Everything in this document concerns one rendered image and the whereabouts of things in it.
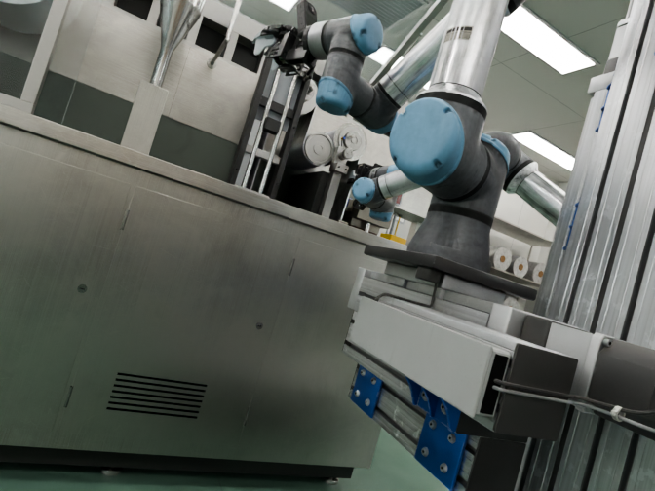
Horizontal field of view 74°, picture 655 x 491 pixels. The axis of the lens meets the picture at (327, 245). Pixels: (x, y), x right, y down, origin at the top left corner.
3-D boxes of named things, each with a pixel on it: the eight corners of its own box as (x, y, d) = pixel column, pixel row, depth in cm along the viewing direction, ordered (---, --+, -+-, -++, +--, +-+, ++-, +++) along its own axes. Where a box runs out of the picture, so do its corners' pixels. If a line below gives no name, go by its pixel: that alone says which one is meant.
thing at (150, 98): (107, 153, 138) (161, -14, 140) (108, 157, 151) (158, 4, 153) (153, 169, 144) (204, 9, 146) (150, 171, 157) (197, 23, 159)
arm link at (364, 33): (356, 43, 81) (368, 0, 81) (315, 50, 88) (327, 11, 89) (378, 65, 87) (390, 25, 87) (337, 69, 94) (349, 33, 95)
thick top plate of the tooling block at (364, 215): (357, 217, 170) (361, 203, 170) (316, 214, 206) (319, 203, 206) (389, 229, 177) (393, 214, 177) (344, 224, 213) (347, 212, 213)
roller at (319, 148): (301, 157, 162) (310, 127, 162) (279, 163, 185) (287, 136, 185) (328, 169, 167) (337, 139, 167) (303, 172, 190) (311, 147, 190)
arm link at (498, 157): (503, 227, 80) (522, 157, 80) (477, 206, 70) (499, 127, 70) (443, 217, 88) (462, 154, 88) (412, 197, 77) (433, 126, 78)
